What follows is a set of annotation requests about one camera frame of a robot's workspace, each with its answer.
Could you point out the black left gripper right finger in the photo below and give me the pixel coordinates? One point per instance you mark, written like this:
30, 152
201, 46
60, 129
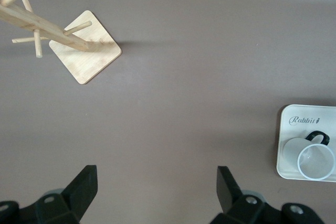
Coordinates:
231, 197

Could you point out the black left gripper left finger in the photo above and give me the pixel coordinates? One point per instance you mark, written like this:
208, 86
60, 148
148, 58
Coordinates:
78, 195

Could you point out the white rabbit print tray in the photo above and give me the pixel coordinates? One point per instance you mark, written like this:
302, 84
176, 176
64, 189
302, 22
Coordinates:
302, 111

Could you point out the wooden mug tree stand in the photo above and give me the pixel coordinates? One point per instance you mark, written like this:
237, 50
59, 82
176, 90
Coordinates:
86, 61

